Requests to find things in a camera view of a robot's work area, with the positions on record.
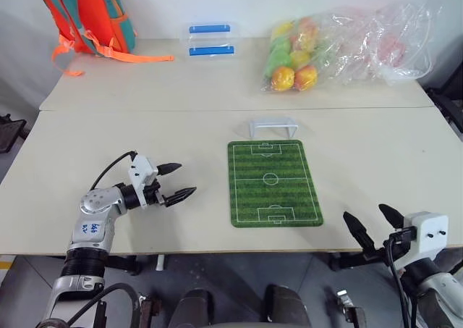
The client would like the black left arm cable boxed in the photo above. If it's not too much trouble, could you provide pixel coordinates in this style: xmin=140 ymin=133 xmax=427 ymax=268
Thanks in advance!
xmin=67 ymin=282 xmax=142 ymax=328

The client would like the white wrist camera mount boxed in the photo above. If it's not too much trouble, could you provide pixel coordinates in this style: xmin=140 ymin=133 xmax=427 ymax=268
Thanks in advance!
xmin=127 ymin=155 xmax=160 ymax=209
xmin=403 ymin=211 xmax=449 ymax=263

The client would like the yellow toy fruit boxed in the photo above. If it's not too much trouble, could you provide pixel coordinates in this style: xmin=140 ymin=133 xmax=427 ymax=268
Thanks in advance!
xmin=271 ymin=21 xmax=294 ymax=41
xmin=289 ymin=50 xmax=313 ymax=68

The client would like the black chair base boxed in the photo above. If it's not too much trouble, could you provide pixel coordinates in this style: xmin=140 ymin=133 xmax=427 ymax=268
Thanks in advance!
xmin=0 ymin=113 xmax=28 ymax=156

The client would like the red and yellow toy peach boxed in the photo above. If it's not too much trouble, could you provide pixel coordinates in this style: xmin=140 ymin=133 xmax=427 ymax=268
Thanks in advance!
xmin=271 ymin=66 xmax=295 ymax=92
xmin=293 ymin=18 xmax=320 ymax=52
xmin=294 ymin=65 xmax=319 ymax=91

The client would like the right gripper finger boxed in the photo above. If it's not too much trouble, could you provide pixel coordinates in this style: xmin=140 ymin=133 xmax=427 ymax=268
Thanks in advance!
xmin=378 ymin=203 xmax=406 ymax=231
xmin=342 ymin=211 xmax=377 ymax=253

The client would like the black equipment frame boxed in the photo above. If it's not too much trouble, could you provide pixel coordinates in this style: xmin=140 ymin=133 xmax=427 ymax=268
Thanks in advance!
xmin=422 ymin=76 xmax=463 ymax=144

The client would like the green soccer field mat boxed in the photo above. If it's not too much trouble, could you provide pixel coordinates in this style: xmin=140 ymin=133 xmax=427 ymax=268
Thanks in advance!
xmin=226 ymin=139 xmax=324 ymax=230

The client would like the clear plastic bag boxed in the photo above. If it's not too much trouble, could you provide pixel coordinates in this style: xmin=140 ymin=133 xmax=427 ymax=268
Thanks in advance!
xmin=260 ymin=1 xmax=445 ymax=94

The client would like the rusty metal bracket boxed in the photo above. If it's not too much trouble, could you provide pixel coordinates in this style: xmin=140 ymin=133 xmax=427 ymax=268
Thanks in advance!
xmin=138 ymin=294 xmax=163 ymax=328

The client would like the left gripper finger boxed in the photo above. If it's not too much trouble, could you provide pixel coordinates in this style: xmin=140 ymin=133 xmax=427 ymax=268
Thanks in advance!
xmin=164 ymin=186 xmax=197 ymax=208
xmin=157 ymin=162 xmax=182 ymax=177

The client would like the dark rounded shape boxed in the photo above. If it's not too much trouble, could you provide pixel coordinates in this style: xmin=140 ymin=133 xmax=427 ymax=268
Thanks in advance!
xmin=174 ymin=287 xmax=215 ymax=328
xmin=265 ymin=284 xmax=313 ymax=328

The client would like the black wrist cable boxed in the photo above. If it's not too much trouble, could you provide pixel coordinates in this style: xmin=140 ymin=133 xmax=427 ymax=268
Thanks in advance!
xmin=384 ymin=233 xmax=417 ymax=328
xmin=90 ymin=149 xmax=140 ymax=191

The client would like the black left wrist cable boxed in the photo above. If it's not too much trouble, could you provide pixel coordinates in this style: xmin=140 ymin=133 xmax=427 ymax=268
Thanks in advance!
xmin=90 ymin=149 xmax=140 ymax=191

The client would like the green toy fruit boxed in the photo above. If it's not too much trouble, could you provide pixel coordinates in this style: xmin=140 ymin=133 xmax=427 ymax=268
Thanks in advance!
xmin=264 ymin=49 xmax=292 ymax=78

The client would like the orange and teal backpack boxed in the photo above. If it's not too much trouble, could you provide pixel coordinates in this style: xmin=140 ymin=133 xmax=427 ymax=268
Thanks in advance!
xmin=35 ymin=0 xmax=175 ymax=77

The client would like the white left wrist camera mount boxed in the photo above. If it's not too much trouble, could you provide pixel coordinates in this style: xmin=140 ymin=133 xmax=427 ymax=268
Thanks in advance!
xmin=127 ymin=155 xmax=160 ymax=209

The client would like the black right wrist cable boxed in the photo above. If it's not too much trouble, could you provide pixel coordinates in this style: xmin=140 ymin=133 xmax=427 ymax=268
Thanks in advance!
xmin=384 ymin=233 xmax=417 ymax=328

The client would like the metal caster bracket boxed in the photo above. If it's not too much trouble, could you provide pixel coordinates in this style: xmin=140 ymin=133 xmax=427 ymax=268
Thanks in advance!
xmin=335 ymin=287 xmax=367 ymax=324

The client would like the small white goal frame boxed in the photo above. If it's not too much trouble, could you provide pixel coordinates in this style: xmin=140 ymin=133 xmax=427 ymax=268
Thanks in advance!
xmin=247 ymin=119 xmax=300 ymax=139

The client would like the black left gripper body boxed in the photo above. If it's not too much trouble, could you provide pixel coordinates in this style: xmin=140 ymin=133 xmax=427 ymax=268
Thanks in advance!
xmin=143 ymin=177 xmax=171 ymax=208

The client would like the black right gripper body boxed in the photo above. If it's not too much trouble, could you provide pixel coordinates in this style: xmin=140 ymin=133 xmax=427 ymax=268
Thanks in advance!
xmin=362 ymin=226 xmax=417 ymax=270

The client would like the clear box with blue latch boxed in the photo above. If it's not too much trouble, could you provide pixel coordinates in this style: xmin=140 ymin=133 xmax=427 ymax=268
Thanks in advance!
xmin=182 ymin=21 xmax=242 ymax=42
xmin=183 ymin=41 xmax=240 ymax=59

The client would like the black table frame bracket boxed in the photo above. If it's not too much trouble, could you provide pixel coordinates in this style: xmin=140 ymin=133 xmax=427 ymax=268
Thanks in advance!
xmin=327 ymin=251 xmax=368 ymax=272
xmin=106 ymin=254 xmax=143 ymax=277

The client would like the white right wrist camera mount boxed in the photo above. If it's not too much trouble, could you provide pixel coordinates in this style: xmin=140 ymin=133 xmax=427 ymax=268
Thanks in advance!
xmin=403 ymin=211 xmax=449 ymax=263

